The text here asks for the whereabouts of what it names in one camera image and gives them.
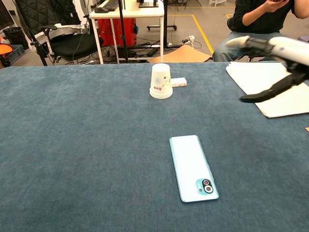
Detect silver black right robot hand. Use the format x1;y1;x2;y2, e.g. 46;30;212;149
225;35;309;103

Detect black smartphone with teal back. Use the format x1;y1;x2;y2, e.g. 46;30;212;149
169;134;220;204

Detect black stool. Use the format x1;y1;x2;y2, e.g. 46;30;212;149
238;54;264;62

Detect white paper sheets stack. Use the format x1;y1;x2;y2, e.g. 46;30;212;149
225;61;309;118

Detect seated person in black sweater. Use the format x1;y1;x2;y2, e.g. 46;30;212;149
212;0;309;62

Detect brown cardboard sheet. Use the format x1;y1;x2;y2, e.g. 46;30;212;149
147;45;213;64

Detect small white cardboard box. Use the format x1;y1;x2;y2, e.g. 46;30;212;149
170;77;188;87

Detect black rolling stand base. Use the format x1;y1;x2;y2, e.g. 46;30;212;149
146;0;178;47

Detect printed white paper cup stack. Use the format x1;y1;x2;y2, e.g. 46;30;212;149
149;63;173;100

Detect black monitor stand base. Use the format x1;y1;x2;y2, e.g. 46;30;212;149
138;0;160;9

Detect white desk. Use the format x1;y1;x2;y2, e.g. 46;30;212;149
89;0;165;65

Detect black vertical stand pole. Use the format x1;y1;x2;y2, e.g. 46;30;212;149
118;0;130;64

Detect red cabinet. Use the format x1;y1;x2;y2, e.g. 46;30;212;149
97;18;137;47

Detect black keyboard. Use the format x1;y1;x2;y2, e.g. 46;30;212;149
101;0;120;12

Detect black office chair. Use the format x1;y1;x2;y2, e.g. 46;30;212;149
37;24;104;66

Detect blue table cloth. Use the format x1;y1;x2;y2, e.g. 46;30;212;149
0;60;309;232

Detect black quilted jacket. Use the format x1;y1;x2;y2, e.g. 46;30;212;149
14;0;82;49

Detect black tripod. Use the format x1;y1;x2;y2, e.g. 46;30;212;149
21;13;49;67

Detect grey plastic crate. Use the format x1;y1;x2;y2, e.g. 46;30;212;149
4;44;26;66

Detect black waste bin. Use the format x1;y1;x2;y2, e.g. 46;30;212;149
3;27;29;50

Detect orange round object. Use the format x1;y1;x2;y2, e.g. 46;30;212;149
0;43;14;57

